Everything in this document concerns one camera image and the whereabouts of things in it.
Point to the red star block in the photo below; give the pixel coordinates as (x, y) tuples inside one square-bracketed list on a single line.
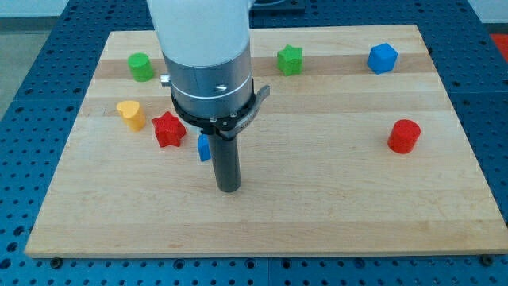
[(169, 130)]

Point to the green cylinder block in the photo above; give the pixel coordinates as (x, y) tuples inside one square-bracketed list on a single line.
[(140, 67)]

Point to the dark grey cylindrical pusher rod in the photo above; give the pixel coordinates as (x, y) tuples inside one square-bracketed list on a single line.
[(226, 163)]

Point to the blue triangle block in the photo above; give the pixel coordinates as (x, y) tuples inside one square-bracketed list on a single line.
[(203, 148)]

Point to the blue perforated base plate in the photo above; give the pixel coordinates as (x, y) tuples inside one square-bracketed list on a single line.
[(36, 125)]

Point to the yellow heart block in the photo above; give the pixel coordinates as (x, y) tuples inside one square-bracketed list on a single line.
[(132, 114)]

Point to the green star block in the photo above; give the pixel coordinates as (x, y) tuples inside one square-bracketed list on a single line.
[(290, 60)]

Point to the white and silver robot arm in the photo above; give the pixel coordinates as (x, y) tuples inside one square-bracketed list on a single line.
[(205, 44)]

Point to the blue hexagon block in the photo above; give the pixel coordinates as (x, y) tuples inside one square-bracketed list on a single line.
[(382, 58)]

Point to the red cylinder block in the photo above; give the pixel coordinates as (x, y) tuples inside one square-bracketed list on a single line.
[(404, 136)]

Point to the light wooden board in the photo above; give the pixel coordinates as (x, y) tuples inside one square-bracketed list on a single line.
[(318, 178)]

